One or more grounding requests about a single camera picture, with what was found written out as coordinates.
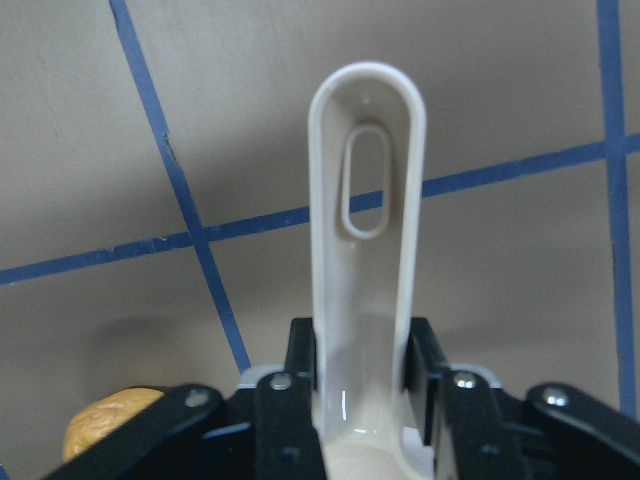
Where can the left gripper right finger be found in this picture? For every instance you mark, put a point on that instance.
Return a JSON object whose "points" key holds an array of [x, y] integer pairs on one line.
{"points": [[478, 431]]}

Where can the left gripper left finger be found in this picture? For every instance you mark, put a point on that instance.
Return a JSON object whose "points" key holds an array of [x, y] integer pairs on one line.
{"points": [[192, 432]]}

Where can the orange crumpled potato-like lump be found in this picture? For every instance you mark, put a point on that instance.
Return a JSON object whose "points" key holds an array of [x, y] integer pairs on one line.
{"points": [[99, 419]]}

